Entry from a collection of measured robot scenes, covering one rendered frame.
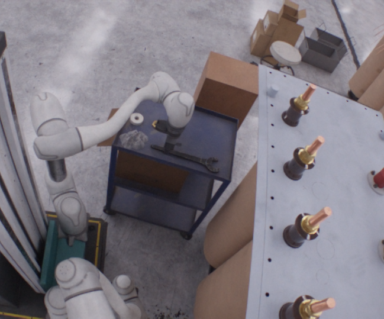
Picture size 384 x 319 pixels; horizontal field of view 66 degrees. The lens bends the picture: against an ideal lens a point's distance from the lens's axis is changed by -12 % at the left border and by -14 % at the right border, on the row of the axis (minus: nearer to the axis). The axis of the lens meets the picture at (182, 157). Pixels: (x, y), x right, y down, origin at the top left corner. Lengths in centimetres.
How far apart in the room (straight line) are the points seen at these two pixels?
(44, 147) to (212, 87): 125
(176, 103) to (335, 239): 84
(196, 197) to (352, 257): 112
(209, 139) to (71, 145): 85
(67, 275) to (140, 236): 147
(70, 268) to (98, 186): 161
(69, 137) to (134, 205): 121
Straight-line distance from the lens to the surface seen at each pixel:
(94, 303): 103
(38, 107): 137
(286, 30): 406
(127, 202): 239
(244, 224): 170
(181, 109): 142
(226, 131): 194
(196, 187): 210
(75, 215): 174
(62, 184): 180
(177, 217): 241
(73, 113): 298
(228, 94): 221
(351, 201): 139
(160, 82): 152
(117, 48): 368
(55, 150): 127
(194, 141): 182
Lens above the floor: 227
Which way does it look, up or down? 54 degrees down
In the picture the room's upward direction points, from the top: 23 degrees clockwise
